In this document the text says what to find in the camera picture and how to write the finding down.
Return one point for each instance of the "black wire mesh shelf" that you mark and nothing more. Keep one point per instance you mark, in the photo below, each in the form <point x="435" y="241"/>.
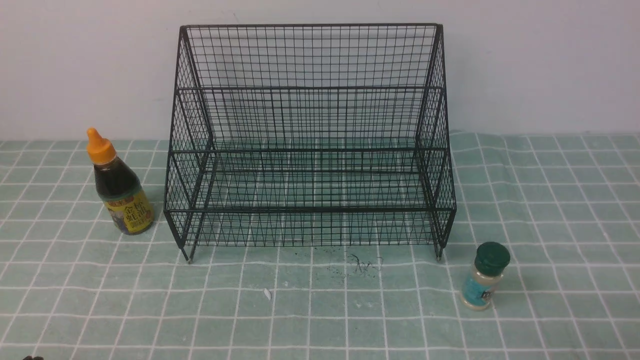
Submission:
<point x="310" y="135"/>

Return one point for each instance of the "dark sauce bottle orange cap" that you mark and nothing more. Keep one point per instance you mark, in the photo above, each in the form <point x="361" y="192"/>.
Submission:
<point x="118" y="187"/>

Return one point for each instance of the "green checkered tablecloth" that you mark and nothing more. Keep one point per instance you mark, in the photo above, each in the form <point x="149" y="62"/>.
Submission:
<point x="566" y="208"/>

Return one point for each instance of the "seasoning jar green lid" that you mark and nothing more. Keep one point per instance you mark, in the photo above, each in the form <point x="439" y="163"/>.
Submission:
<point x="486" y="272"/>

